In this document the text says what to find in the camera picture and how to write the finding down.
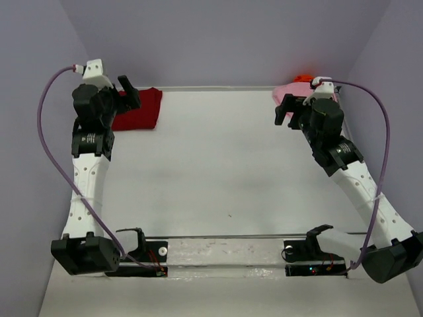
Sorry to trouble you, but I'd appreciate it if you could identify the pink t shirt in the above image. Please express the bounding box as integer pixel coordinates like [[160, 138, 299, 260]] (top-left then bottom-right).
[[272, 77, 340, 125]]

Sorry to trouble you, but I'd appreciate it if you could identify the orange t shirt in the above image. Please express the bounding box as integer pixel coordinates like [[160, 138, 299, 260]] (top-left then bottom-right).
[[293, 74, 314, 83]]

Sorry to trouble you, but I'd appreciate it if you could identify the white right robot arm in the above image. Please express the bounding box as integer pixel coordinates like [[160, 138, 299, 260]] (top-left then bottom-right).
[[275, 94, 422, 283]]

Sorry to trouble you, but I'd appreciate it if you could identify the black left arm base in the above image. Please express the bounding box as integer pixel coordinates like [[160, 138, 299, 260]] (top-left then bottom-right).
[[105, 227, 169, 277]]

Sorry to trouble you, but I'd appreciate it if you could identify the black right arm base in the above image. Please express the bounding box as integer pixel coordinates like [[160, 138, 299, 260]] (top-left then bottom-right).
[[281, 225, 348, 277]]

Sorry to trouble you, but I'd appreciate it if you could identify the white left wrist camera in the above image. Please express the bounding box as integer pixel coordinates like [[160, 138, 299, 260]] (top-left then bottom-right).
[[73, 59, 113, 90]]

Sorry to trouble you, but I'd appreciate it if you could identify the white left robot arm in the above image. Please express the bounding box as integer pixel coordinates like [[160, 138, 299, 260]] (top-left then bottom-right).
[[51, 75, 146, 275]]

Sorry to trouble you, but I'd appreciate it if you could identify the dark red t shirt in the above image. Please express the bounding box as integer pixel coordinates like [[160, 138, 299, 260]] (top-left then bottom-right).
[[112, 87, 163, 132]]

